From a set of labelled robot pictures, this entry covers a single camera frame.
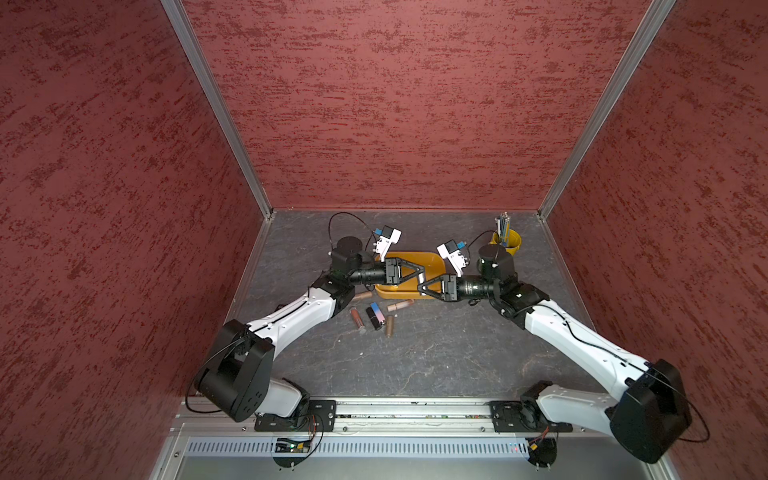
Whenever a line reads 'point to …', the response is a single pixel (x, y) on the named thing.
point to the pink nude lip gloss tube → (399, 305)
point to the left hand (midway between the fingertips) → (420, 276)
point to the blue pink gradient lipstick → (378, 313)
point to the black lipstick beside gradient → (377, 325)
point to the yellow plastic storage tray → (433, 265)
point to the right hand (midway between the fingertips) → (420, 295)
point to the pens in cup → (503, 223)
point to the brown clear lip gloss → (357, 318)
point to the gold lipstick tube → (390, 323)
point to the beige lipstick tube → (362, 295)
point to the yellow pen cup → (515, 241)
